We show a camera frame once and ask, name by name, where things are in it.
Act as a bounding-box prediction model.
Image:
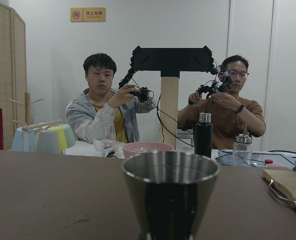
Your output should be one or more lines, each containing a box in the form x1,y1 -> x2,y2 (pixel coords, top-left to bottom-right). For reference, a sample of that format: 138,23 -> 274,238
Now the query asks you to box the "wooden cutting board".
262,167 -> 296,210

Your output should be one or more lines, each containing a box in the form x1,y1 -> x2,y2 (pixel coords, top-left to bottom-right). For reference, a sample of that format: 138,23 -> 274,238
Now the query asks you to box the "blue teach pendant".
215,149 -> 296,168

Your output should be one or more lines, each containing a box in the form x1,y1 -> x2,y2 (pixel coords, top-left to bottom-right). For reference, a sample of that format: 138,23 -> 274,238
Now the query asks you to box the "pink bowl with ice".
123,141 -> 174,159

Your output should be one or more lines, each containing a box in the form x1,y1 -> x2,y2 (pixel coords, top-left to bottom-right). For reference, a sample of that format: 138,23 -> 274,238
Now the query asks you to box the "person in grey jacket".
66,53 -> 156,144

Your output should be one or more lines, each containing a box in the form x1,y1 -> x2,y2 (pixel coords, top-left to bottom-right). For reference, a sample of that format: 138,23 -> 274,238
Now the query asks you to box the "steel double jigger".
122,151 -> 220,240

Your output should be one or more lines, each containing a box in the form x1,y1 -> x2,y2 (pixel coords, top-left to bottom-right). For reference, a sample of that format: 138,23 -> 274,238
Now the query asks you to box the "glass oil dispenser bottle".
232,124 -> 252,167

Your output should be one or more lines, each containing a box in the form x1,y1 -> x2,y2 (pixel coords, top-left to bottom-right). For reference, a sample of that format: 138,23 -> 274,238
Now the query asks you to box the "black teleoperation rig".
119,46 -> 232,147

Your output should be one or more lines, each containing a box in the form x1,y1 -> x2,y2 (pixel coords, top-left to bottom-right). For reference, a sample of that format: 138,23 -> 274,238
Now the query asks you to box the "wine glass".
93,122 -> 116,157

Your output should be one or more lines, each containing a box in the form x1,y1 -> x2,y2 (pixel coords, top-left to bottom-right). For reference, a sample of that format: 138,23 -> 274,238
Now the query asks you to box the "person in brown shirt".
177,55 -> 266,150

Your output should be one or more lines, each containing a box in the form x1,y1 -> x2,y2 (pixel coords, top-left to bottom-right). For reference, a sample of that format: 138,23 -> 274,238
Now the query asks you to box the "black thermos bottle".
194,112 -> 213,158

